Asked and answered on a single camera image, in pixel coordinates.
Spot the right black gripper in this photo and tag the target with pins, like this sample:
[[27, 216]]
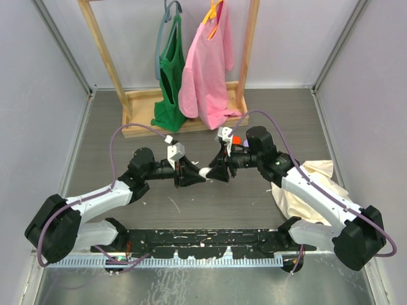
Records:
[[219, 171]]

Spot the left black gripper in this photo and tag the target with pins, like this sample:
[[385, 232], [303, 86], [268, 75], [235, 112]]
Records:
[[189, 173]]

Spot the white earbud case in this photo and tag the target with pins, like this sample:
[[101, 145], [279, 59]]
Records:
[[204, 171]]

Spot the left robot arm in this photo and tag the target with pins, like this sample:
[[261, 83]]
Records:
[[63, 224]]

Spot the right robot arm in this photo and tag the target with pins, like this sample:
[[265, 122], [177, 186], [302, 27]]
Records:
[[353, 233]]

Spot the green tank top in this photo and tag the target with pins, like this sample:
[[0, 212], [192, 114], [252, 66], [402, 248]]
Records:
[[167, 114]]

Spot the pink shirt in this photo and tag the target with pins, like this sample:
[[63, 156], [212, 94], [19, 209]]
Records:
[[203, 92]]

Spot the wooden clothes rack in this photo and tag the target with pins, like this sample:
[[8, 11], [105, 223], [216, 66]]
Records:
[[138, 106]]

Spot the yellow hanger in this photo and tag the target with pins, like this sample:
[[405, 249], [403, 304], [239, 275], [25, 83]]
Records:
[[211, 16]]

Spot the grey blue hanger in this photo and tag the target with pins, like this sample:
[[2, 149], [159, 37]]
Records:
[[165, 19]]

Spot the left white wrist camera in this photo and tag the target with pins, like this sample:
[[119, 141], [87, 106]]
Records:
[[174, 153]]

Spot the white slotted cable duct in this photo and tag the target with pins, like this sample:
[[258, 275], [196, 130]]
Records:
[[227, 261]]

